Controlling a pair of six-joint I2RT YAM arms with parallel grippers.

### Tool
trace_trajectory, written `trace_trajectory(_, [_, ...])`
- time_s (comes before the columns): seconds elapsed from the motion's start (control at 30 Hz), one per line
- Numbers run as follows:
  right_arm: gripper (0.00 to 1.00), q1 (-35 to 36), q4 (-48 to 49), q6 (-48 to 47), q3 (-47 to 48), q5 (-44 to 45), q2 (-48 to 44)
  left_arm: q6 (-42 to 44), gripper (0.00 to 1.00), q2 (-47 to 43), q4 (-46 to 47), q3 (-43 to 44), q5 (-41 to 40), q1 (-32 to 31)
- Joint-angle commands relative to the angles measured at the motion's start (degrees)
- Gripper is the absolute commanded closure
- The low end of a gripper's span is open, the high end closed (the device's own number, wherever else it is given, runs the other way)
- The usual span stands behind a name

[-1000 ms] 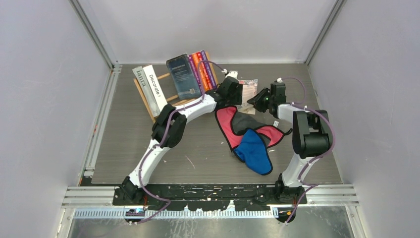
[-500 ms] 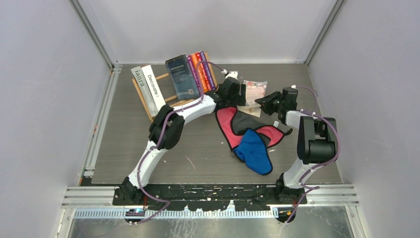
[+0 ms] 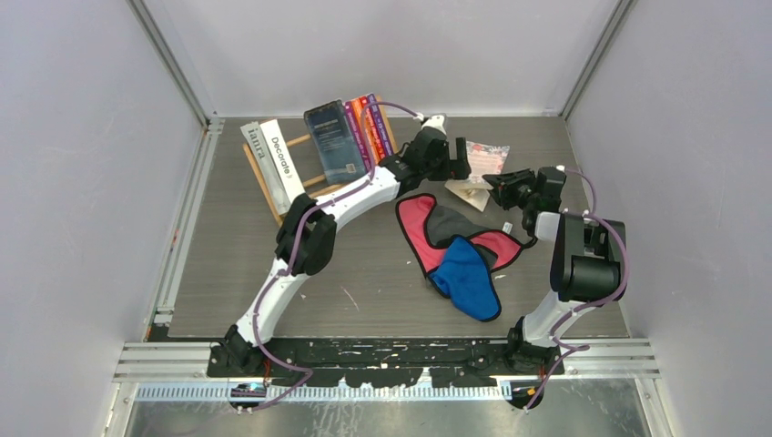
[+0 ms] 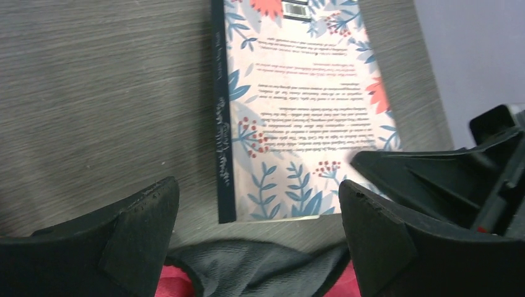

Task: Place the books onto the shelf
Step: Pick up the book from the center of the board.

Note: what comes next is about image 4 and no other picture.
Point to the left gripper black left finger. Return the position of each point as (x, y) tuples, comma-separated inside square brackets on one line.
[(117, 250)]

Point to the pale book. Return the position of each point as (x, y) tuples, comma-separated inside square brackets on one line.
[(297, 89)]

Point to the red grey cloth bib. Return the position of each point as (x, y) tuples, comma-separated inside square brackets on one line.
[(254, 268)]

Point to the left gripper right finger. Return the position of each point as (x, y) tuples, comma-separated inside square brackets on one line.
[(397, 251)]

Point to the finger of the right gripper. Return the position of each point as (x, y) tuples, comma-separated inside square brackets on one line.
[(442, 185)]

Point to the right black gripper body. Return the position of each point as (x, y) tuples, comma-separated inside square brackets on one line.
[(499, 151)]

